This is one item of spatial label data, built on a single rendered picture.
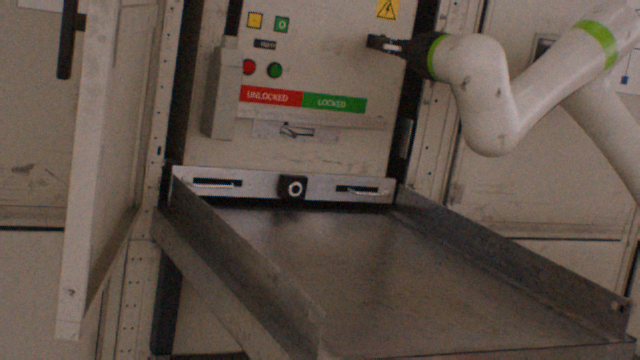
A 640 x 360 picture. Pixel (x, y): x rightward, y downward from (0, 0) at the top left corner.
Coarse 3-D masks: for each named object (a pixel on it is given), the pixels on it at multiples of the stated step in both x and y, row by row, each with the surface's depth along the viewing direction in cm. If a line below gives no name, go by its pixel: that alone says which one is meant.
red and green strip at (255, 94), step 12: (240, 96) 165; (252, 96) 166; (264, 96) 167; (276, 96) 169; (288, 96) 170; (300, 96) 171; (312, 96) 172; (324, 96) 174; (336, 96) 175; (312, 108) 173; (324, 108) 174; (336, 108) 176; (348, 108) 177; (360, 108) 178
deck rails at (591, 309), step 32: (192, 192) 147; (416, 192) 180; (192, 224) 146; (224, 224) 132; (416, 224) 178; (448, 224) 169; (480, 224) 160; (224, 256) 131; (256, 256) 120; (480, 256) 159; (512, 256) 151; (256, 288) 119; (288, 288) 109; (544, 288) 143; (576, 288) 136; (288, 320) 109; (320, 320) 101; (576, 320) 133; (608, 320) 130; (320, 352) 104
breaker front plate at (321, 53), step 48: (288, 0) 164; (336, 0) 169; (240, 48) 162; (288, 48) 167; (336, 48) 172; (384, 96) 180; (192, 144) 163; (240, 144) 168; (288, 144) 173; (336, 144) 178; (384, 144) 184
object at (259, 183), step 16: (176, 160) 166; (208, 176) 165; (224, 176) 167; (240, 176) 169; (256, 176) 170; (272, 176) 172; (320, 176) 177; (336, 176) 179; (352, 176) 181; (368, 176) 184; (208, 192) 166; (224, 192) 168; (240, 192) 170; (256, 192) 171; (272, 192) 173; (320, 192) 178; (336, 192) 180
